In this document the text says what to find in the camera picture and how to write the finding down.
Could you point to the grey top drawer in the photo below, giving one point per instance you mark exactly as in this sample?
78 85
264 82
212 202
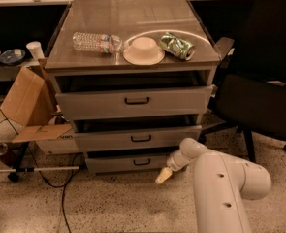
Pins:
133 95

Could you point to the grey bottom drawer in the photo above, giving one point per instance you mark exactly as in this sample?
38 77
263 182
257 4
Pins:
113 161

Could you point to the white black pole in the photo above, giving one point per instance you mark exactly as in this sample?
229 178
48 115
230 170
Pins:
38 169

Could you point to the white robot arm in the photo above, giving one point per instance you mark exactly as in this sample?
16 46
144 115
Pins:
221 182

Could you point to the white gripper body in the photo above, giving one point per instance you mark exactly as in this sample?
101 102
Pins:
174 162

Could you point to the dark blue bowl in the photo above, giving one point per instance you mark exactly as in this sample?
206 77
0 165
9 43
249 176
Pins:
12 57

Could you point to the grey drawer cabinet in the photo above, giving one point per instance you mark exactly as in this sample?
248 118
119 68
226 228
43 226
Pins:
130 19

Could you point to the black office chair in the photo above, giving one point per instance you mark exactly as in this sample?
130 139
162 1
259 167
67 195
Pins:
252 93

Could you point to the open cardboard box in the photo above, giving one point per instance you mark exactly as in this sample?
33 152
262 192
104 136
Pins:
31 103

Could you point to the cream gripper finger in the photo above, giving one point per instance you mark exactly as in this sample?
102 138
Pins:
164 174

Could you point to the grey drawer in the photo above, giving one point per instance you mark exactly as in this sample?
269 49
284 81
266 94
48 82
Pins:
133 95
113 161
135 132

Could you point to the grey middle drawer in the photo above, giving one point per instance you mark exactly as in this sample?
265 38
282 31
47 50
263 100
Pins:
135 132

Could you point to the crushed green soda can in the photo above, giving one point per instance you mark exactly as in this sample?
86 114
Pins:
178 47

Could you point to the clear plastic water bottle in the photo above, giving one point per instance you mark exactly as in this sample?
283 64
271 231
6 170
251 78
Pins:
102 43

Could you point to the white paper cup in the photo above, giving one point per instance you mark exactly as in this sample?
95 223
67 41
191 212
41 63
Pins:
35 49

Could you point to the white upturned paper bowl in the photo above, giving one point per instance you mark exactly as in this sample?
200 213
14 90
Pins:
143 51

